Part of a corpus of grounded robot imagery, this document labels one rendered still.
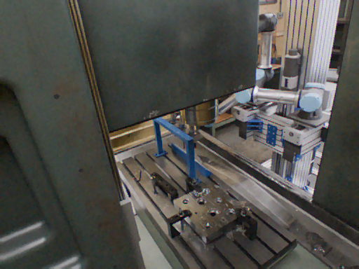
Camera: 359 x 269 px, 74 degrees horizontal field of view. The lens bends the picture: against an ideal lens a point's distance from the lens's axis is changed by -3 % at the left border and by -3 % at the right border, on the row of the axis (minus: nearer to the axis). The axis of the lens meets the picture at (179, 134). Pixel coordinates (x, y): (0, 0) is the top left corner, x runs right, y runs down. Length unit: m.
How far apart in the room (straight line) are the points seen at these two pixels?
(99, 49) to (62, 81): 0.26
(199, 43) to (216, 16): 0.10
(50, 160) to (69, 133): 0.06
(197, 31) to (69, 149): 0.53
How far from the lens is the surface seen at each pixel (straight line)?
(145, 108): 0.78
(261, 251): 1.27
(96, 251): 0.67
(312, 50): 1.96
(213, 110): 0.99
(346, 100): 1.37
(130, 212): 0.79
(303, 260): 1.65
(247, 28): 0.97
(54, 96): 0.47
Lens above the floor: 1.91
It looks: 28 degrees down
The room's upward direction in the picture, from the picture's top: 6 degrees counter-clockwise
